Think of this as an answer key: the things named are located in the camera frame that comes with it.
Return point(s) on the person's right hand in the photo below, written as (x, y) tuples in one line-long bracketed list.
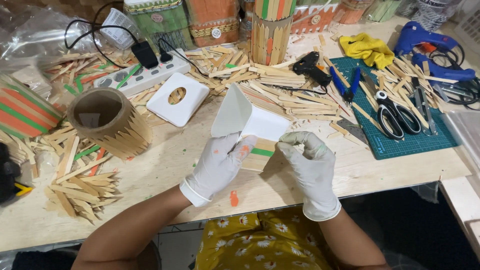
[(313, 172)]

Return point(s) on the person's left hand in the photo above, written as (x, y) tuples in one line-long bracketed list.
[(213, 168)]

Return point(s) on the white box with craft sticks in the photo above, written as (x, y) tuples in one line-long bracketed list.
[(258, 122)]

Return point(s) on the grey triangular piece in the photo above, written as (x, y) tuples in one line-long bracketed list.
[(350, 129)]

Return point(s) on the white square lid with hole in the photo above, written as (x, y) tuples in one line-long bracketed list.
[(191, 99)]

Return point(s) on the pile of wooden craft sticks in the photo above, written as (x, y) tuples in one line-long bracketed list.
[(285, 97), (397, 82), (80, 191), (71, 71)]

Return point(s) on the yellow floral clothing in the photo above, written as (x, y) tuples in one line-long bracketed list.
[(258, 243)]

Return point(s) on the black white scissors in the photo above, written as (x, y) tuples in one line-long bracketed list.
[(392, 112)]

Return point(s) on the cardboard tube with craft sticks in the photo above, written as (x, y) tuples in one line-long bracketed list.
[(123, 127)]

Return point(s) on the green cutting mat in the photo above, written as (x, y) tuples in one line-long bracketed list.
[(412, 146)]

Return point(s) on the black glue gun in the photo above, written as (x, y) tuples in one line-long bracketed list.
[(309, 67)]

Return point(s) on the white power strip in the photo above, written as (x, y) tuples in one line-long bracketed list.
[(150, 75)]

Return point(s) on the black power plug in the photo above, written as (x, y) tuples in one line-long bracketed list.
[(165, 54)]

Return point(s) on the silver black utility knife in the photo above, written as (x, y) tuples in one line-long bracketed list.
[(423, 105)]

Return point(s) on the black power adapter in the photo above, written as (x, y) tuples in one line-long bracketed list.
[(144, 54)]

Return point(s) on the yellow cloth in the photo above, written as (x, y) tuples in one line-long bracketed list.
[(369, 48)]

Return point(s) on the tall stick-covered tube holder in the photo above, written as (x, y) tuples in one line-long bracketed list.
[(270, 37)]

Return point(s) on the orange stick box with trim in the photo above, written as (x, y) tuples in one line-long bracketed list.
[(212, 22)]

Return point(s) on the orange white stick box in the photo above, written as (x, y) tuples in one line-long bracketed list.
[(313, 18)]

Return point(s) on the green stick box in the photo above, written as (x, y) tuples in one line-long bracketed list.
[(161, 22)]

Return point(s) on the clear plastic container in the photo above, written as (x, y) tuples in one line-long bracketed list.
[(465, 135)]

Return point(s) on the wrapped orange stick box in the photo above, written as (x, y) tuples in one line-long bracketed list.
[(352, 10)]

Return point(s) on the small white plastic basket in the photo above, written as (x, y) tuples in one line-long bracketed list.
[(118, 28)]

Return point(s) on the large blue glue gun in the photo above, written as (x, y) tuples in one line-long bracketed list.
[(416, 35)]

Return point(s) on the pack of green sticks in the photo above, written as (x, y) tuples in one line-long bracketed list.
[(382, 9)]

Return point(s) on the orange green striped stick container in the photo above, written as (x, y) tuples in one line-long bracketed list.
[(26, 112)]

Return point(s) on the black white patterned bag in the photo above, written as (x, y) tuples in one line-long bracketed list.
[(435, 13)]

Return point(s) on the black tool with yellow part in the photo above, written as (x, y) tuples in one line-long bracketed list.
[(7, 172)]

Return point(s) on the large white basket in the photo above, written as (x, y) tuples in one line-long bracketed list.
[(468, 26)]

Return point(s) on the clear plastic bag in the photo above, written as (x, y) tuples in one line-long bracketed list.
[(33, 37)]

